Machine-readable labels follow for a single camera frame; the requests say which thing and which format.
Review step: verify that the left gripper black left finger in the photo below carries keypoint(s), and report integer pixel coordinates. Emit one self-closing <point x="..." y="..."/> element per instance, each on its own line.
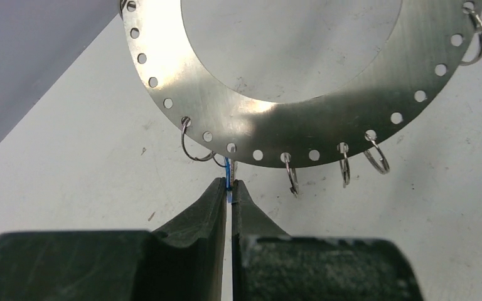
<point x="180" y="260"/>

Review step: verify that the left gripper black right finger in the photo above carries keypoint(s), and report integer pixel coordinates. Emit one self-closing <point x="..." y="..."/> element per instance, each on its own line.
<point x="270" y="264"/>

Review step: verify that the blue tagged key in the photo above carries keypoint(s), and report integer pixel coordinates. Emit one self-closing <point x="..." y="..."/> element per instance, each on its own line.
<point x="230" y="169"/>

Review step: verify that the large silver metal keyring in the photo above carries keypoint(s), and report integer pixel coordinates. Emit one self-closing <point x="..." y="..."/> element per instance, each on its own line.
<point x="426" y="46"/>

